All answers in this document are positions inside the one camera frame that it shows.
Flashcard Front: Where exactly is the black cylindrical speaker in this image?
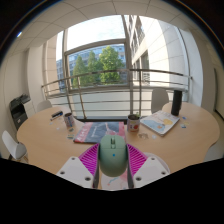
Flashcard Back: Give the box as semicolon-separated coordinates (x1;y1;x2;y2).
170;89;184;117

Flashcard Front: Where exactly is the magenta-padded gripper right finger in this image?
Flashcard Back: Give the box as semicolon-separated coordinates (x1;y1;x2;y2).
125;142;171;190

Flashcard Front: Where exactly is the light blue illustrated book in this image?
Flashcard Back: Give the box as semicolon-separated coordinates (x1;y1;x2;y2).
139;109;181;138

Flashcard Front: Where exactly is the metal balcony railing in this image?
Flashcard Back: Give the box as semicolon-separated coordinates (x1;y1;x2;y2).
40;68;193;121

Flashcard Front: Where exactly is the dark red-edged magazine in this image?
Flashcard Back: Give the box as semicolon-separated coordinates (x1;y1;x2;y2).
73;121;126;145

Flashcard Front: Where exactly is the white chair with wooden legs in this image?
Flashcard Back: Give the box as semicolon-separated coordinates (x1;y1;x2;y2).
0;129;28;162

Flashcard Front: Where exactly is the black office printer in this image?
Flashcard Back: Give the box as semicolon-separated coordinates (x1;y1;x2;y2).
9;93;33;131

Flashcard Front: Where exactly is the printed cup with plant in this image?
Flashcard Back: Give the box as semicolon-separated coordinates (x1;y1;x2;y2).
126;113;141;133

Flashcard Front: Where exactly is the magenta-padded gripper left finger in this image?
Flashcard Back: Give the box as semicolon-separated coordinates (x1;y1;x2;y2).
55;142;101;190

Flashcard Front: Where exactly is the mint green computer mouse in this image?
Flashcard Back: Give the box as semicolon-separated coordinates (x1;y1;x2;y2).
98;134;128;178

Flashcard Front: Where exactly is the blue stapler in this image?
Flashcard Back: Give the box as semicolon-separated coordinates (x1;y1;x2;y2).
49;110;64;122

